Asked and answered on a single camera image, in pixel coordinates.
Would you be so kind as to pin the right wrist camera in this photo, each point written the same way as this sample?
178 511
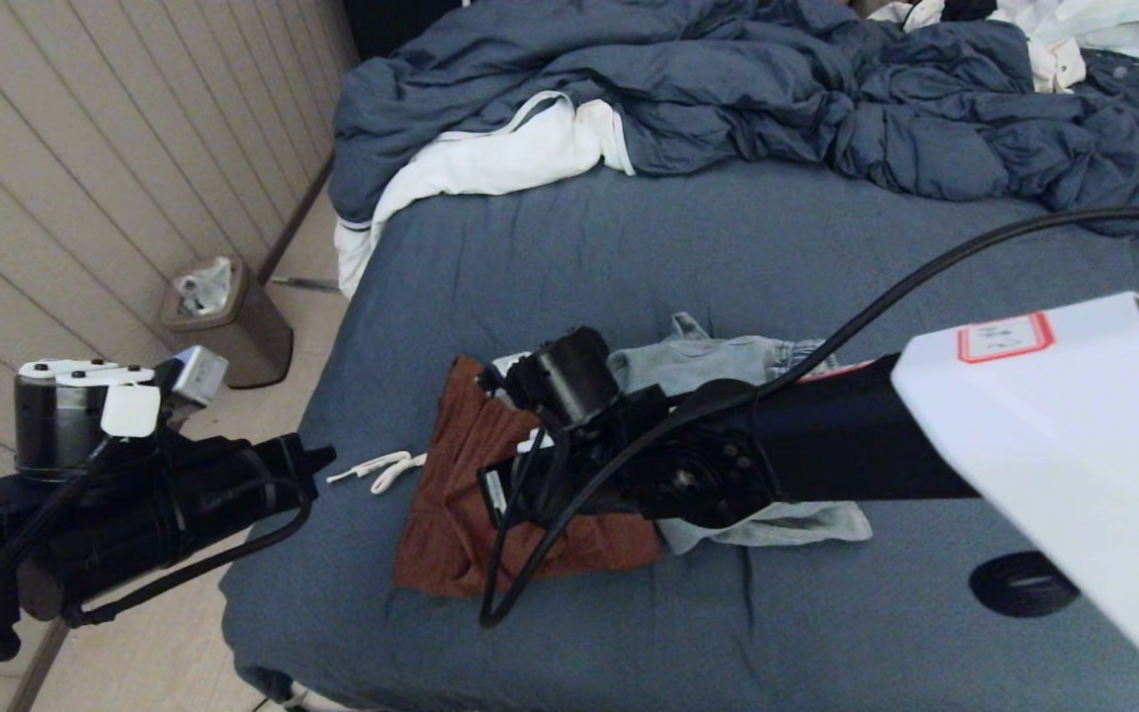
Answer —
569 381

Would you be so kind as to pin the brown shorts with white print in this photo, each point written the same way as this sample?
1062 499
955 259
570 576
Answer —
451 524

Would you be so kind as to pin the white clothes pile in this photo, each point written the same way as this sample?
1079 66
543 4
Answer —
1074 30

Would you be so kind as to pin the clear plastic bag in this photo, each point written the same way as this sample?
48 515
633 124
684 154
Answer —
206 289

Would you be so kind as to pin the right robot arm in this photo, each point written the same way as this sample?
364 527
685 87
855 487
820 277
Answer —
1024 445

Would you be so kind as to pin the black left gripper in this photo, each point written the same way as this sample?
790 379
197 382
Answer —
164 514

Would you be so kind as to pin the brown trash bin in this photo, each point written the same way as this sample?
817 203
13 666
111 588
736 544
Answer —
241 342

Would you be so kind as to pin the bed with blue sheet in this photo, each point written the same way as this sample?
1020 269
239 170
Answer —
629 257

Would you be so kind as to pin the black furniture panel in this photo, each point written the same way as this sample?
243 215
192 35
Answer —
392 25

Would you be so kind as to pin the crumpled blue duvet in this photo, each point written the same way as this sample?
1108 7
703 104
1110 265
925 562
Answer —
728 79

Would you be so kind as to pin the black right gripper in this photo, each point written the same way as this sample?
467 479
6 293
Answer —
668 475

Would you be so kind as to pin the black garment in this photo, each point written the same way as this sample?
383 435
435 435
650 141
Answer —
967 8

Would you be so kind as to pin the light blue denim shorts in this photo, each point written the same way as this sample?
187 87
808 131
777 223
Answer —
698 361

